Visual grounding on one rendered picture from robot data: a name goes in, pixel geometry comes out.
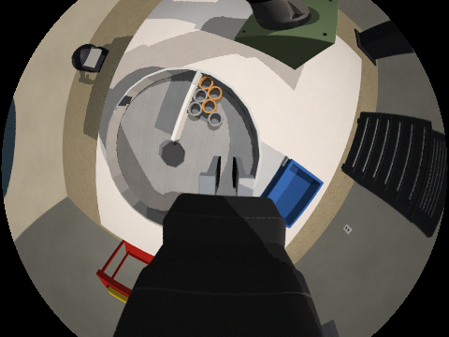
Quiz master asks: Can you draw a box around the bronze bushing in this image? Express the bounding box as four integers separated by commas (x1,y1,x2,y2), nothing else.
202,99,217,114
198,77,214,92
207,86,223,102

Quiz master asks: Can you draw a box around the blue crate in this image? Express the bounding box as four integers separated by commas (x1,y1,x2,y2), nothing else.
260,156,324,228

